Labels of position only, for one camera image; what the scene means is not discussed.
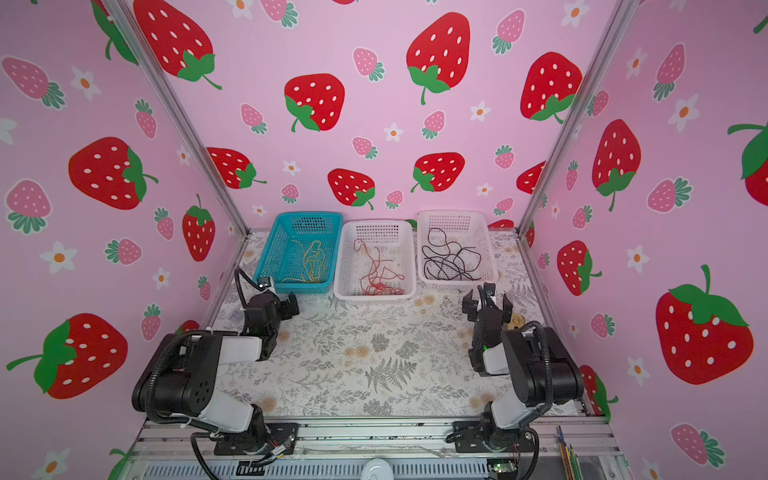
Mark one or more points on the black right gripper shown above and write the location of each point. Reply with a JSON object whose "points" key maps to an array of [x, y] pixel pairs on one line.
{"points": [[474, 307]]}

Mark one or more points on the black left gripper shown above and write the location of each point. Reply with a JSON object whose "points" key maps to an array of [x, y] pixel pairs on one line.
{"points": [[285, 311]]}

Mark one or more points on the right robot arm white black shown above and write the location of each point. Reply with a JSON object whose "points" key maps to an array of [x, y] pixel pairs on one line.
{"points": [[542, 373]]}

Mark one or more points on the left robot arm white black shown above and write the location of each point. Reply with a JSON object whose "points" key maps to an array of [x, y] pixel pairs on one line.
{"points": [[178, 386]]}

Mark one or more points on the clear plastic bag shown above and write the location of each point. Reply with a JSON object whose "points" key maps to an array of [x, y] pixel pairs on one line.
{"points": [[237, 316]]}

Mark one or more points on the teal plastic basket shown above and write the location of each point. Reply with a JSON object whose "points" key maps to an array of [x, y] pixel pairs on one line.
{"points": [[300, 253]]}

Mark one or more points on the white basket right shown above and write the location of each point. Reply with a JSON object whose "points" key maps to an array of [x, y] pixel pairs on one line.
{"points": [[454, 250]]}

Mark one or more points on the white basket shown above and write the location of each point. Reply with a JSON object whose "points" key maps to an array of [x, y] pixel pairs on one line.
{"points": [[454, 250], [375, 261]]}

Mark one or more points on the white basket middle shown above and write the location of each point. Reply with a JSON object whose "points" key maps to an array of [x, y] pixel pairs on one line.
{"points": [[375, 261]]}

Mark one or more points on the coloured pencils bundle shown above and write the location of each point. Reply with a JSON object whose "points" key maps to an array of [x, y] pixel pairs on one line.
{"points": [[569, 458]]}

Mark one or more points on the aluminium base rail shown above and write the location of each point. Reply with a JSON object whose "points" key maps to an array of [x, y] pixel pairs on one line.
{"points": [[414, 448]]}

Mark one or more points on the aluminium corner post left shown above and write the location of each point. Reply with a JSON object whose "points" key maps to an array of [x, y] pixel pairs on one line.
{"points": [[128, 26]]}

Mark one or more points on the aluminium corner post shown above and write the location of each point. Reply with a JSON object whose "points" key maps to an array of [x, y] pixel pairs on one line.
{"points": [[128, 26], [611, 39]]}

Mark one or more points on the aluminium corner post right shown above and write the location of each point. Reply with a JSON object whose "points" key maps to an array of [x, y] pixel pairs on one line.
{"points": [[611, 39]]}

